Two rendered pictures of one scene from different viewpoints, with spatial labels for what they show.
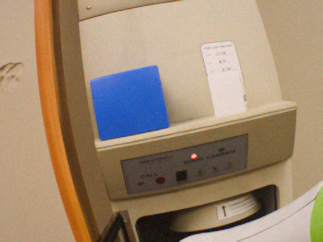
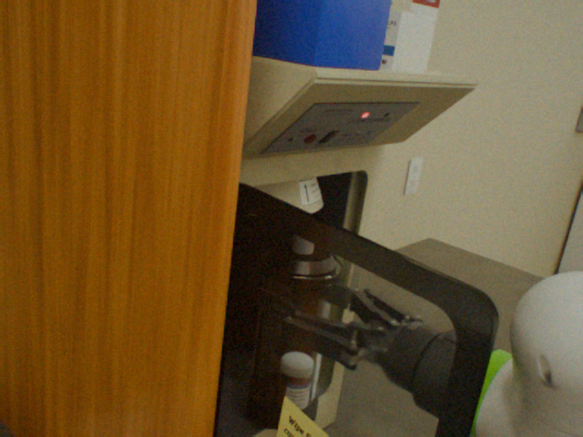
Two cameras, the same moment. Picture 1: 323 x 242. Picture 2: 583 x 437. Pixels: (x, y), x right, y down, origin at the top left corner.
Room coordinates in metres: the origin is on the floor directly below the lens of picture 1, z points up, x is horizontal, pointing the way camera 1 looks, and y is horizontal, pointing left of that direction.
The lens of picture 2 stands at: (0.80, 0.46, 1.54)
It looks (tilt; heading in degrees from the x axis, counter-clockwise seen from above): 19 degrees down; 314
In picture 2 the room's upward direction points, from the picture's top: 8 degrees clockwise
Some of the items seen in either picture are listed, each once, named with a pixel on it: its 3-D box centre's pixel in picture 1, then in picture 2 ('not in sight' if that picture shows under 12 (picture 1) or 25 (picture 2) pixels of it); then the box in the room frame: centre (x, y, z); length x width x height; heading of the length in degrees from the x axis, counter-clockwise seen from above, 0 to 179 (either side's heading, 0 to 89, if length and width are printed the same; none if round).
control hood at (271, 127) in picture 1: (207, 152); (361, 113); (1.21, -0.06, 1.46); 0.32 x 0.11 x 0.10; 94
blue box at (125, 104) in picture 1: (126, 102); (315, 12); (1.21, 0.04, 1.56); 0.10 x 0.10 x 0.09; 4
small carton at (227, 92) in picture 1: (228, 93); (397, 41); (1.22, -0.11, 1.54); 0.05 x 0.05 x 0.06; 80
